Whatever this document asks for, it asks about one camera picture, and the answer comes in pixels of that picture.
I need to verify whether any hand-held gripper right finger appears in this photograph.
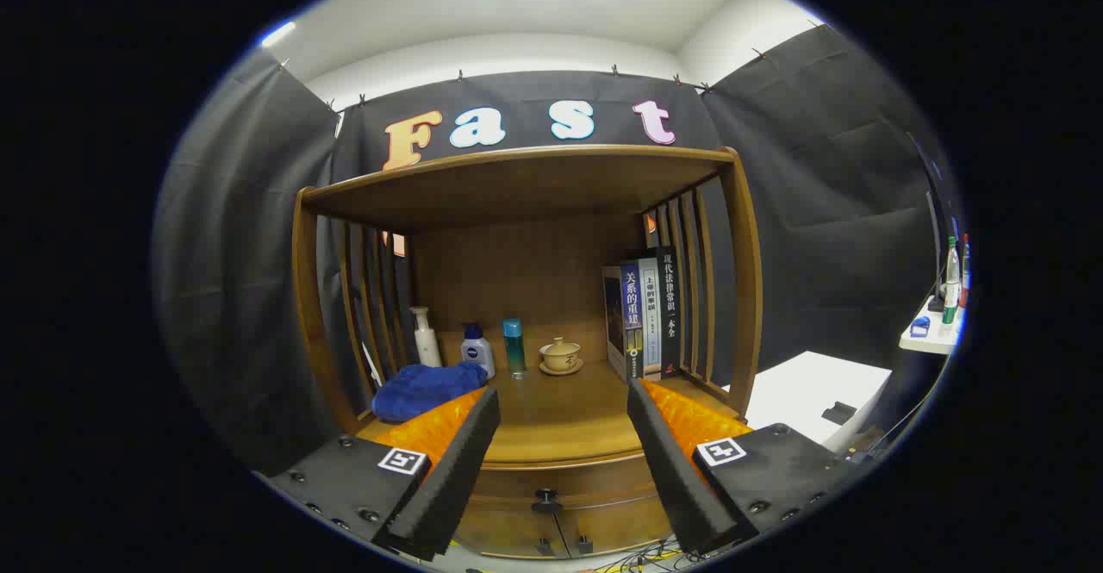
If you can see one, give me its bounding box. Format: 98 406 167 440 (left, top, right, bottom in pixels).
626 377 863 557

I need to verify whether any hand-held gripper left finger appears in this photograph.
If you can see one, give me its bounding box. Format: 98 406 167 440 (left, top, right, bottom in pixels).
267 386 502 562

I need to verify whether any wooden drawer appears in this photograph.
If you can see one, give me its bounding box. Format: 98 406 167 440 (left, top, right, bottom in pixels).
470 452 669 522

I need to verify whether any wooden countertop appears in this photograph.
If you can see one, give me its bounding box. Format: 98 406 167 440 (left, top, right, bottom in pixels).
356 358 752 466

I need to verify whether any white drawer unit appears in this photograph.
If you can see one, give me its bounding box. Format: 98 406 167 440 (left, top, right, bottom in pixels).
724 351 893 455

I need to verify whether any wooden cabinet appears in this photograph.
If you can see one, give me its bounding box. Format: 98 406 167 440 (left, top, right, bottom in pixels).
291 144 765 559

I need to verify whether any blue towel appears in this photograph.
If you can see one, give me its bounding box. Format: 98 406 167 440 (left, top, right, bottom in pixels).
371 361 489 424

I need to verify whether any white blue-capped lotion bottle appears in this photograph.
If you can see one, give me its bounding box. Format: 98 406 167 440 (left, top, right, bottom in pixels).
460 323 496 380

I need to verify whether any white pump bottle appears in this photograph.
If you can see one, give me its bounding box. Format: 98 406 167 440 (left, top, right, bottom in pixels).
409 306 443 369

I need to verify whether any teal glass bottle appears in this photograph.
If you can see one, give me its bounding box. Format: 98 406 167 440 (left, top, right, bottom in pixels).
503 319 527 380

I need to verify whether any white-spined book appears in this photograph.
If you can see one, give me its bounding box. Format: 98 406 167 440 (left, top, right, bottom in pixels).
638 258 663 381

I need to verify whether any beige lidded tea cup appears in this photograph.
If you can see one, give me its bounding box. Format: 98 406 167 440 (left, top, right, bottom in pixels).
539 337 584 377

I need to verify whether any dark blue book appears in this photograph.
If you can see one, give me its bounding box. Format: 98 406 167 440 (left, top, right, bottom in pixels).
602 263 644 383

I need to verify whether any black book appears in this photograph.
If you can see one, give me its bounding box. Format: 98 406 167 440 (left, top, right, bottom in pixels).
655 246 683 377

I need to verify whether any white side table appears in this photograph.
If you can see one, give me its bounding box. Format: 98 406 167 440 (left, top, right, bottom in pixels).
899 293 962 355

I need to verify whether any black backdrop cloth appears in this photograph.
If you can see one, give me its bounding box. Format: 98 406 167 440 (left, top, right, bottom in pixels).
153 26 944 479

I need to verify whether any dark monitor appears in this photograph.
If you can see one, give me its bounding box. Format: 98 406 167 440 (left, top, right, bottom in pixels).
907 132 957 311

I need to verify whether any tangle of black cables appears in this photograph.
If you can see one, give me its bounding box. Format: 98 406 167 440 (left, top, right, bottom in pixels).
595 539 690 572

